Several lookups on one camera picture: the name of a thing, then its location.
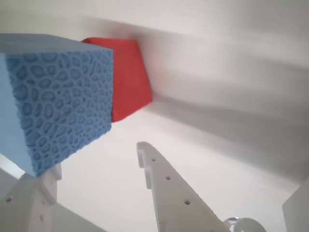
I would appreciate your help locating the red foam cube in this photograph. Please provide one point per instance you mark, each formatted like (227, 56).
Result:
(130, 79)

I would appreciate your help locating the blue foam cube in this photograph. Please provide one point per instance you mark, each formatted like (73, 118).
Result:
(60, 101)

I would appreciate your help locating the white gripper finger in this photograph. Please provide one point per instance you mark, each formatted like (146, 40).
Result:
(176, 207)
(21, 212)

